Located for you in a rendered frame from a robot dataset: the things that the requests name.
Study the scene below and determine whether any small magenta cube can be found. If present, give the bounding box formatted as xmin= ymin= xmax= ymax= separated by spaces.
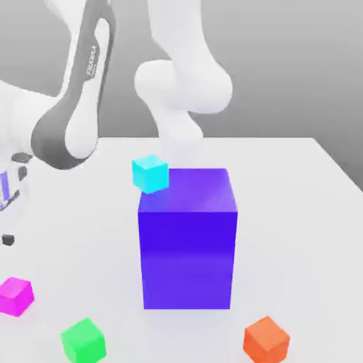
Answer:
xmin=0 ymin=277 xmax=35 ymax=318

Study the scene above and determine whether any small orange cube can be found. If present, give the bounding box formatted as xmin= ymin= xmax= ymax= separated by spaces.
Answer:
xmin=242 ymin=315 xmax=291 ymax=363

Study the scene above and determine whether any small green cube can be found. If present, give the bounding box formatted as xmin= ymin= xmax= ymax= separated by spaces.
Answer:
xmin=60 ymin=317 xmax=107 ymax=363

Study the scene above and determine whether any large purple box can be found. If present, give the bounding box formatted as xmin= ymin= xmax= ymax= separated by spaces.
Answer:
xmin=138 ymin=167 xmax=238 ymax=311

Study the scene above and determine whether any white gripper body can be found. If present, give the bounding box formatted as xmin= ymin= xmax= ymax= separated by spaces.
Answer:
xmin=0 ymin=210 xmax=17 ymax=236

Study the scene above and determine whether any small cyan cube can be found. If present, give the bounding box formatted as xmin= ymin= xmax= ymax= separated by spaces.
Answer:
xmin=131 ymin=154 xmax=170 ymax=195

